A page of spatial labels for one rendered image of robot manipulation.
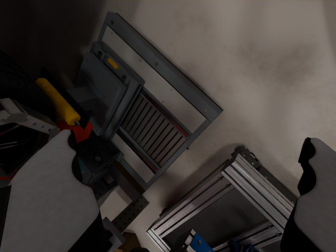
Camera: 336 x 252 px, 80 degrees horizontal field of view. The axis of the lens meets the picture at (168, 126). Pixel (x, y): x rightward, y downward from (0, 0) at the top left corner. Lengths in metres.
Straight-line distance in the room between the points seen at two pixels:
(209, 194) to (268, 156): 0.35
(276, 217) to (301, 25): 0.77
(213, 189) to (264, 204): 0.22
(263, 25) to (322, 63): 0.28
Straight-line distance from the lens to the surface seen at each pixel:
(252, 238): 1.13
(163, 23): 1.19
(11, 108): 0.73
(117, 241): 1.31
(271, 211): 1.00
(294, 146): 1.10
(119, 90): 1.10
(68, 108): 0.94
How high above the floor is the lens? 1.01
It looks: 54 degrees down
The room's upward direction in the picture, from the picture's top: 122 degrees counter-clockwise
